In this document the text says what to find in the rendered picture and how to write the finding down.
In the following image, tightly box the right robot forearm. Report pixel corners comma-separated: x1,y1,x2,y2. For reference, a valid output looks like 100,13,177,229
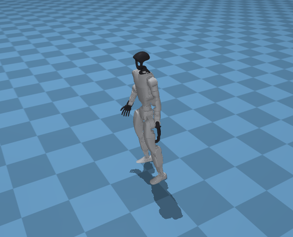
128,89,137,106

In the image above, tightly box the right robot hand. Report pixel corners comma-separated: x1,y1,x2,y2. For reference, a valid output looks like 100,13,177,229
120,101,132,116

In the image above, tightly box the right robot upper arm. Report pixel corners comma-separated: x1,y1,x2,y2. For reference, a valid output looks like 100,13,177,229
132,69,138,92

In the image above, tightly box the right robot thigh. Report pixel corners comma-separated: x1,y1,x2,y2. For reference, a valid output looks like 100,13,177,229
133,109,145,142

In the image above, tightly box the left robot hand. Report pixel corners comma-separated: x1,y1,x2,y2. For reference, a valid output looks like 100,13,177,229
155,121,161,143

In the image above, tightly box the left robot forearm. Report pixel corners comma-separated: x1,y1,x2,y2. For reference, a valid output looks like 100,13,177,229
153,100,161,126

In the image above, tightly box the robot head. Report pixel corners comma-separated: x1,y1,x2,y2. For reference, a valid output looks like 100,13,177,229
133,51,150,75

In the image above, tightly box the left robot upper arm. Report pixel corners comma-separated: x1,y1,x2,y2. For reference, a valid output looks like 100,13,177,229
146,76,160,107

